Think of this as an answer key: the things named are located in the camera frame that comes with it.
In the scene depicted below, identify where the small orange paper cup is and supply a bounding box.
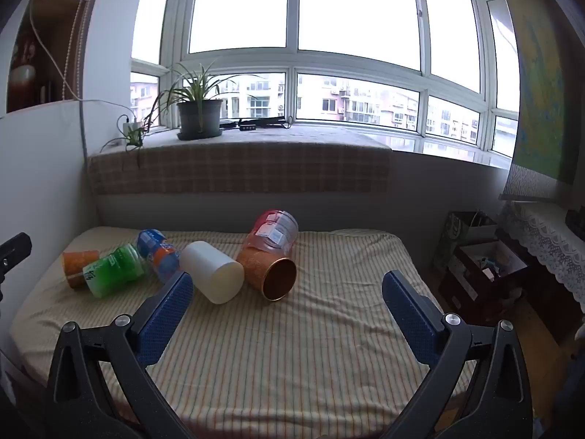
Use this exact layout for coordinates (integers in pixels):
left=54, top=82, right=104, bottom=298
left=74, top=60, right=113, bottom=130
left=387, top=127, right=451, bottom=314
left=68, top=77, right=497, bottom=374
left=60, top=250, right=100, bottom=289

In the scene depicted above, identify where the green plastic cup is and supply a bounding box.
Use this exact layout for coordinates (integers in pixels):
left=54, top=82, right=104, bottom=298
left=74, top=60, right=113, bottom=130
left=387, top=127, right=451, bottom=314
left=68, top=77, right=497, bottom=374
left=82, top=244, right=146, bottom=298

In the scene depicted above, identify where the white cylindrical cup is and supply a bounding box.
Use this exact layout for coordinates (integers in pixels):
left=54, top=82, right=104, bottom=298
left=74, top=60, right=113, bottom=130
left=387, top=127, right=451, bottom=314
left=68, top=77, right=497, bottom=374
left=180, top=241, right=245, bottom=305

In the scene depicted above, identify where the copper orange patterned cup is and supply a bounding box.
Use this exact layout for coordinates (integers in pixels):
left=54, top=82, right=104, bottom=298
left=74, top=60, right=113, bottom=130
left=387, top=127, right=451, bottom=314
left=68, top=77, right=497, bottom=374
left=236, top=248, right=298, bottom=302

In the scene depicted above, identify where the clear cup with red label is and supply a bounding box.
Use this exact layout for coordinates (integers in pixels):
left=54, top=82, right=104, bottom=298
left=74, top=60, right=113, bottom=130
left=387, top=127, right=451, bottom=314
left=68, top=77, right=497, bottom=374
left=243, top=209, right=298, bottom=257

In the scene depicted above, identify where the dark open storage box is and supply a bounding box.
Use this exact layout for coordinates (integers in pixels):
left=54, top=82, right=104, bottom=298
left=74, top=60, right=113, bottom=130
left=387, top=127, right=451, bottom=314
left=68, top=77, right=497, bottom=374
left=438, top=240, right=536, bottom=326

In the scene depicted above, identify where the small spider plant offshoot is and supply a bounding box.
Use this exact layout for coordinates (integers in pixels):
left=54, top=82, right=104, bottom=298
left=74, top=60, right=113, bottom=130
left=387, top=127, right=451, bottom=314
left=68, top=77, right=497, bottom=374
left=99, top=123, right=147, bottom=162

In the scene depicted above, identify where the green white paper bag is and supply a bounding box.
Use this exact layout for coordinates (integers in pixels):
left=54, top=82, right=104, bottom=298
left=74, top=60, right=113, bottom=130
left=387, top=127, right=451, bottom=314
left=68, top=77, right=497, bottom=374
left=432, top=210, right=497, bottom=274

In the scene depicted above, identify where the white lace cloth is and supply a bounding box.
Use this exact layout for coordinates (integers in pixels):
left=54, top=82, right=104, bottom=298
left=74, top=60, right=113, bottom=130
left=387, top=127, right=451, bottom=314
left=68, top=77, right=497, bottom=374
left=500, top=201, right=584, bottom=311

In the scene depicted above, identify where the wooden shelf with items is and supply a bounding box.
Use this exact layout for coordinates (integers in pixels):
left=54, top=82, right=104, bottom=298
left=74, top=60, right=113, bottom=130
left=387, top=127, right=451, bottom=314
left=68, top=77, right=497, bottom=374
left=4, top=0, right=95, bottom=113

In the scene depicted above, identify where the dark potted spider plant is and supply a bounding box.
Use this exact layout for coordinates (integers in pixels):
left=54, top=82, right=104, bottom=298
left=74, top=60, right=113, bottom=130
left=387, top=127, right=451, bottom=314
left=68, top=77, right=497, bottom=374
left=143, top=63, right=238, bottom=140

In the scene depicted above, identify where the black device on windowsill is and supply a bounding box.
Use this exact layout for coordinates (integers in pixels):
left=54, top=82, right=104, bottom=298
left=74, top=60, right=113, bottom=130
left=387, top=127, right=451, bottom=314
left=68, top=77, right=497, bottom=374
left=220, top=117, right=293, bottom=131

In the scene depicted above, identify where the plaid brown sill blanket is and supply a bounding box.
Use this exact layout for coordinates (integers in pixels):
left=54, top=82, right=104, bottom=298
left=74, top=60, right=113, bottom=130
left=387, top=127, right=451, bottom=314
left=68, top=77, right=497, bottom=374
left=88, top=125, right=393, bottom=195

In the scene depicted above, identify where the white power adapter with cable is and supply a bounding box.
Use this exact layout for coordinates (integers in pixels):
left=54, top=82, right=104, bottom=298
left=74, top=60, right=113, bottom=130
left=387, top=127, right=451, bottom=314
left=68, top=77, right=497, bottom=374
left=27, top=0, right=145, bottom=137

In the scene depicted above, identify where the yellow green wall map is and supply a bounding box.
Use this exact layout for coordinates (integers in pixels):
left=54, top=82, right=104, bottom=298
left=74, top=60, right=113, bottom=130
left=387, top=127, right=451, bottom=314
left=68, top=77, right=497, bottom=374
left=502, top=0, right=584, bottom=208

